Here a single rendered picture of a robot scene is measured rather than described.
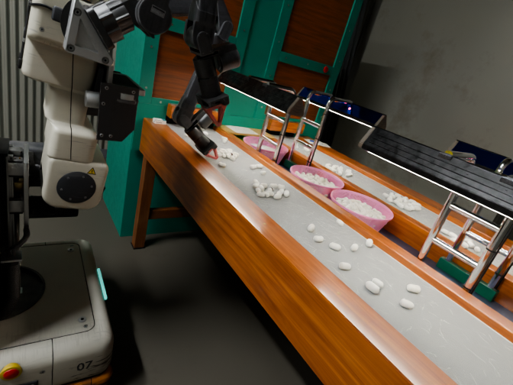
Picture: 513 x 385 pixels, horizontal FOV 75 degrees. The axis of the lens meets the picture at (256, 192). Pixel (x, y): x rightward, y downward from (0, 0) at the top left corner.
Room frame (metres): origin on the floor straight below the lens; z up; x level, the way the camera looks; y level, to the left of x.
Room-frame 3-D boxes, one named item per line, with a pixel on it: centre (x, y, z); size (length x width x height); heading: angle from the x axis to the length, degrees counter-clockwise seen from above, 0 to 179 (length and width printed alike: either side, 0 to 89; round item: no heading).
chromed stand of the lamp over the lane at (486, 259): (0.86, -0.55, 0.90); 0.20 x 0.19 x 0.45; 40
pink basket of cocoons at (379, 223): (1.32, -0.44, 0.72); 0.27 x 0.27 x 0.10
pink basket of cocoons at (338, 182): (1.53, -0.26, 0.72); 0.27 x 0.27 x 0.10
